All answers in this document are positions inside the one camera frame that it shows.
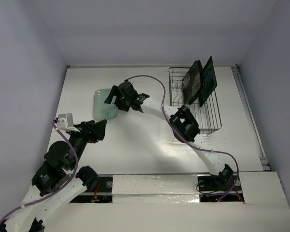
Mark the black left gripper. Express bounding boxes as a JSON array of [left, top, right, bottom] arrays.
[[70, 118, 107, 168]]

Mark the light green rectangular plate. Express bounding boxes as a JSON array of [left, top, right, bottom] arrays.
[[93, 88, 118, 121]]

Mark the black floral square plate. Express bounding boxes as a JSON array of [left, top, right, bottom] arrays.
[[182, 60, 203, 105]]

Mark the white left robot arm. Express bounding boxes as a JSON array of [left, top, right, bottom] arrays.
[[0, 89, 118, 232]]

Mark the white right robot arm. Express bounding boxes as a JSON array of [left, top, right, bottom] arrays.
[[110, 81, 234, 194]]

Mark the dark green patterned plate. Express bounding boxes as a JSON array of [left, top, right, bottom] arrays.
[[199, 56, 218, 107]]

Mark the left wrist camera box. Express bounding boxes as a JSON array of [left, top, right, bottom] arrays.
[[57, 113, 75, 131]]

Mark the grey wire dish rack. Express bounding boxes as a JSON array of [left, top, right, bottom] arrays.
[[169, 67, 222, 135]]

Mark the right side metal rail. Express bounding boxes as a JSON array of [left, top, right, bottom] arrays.
[[231, 65, 272, 172]]

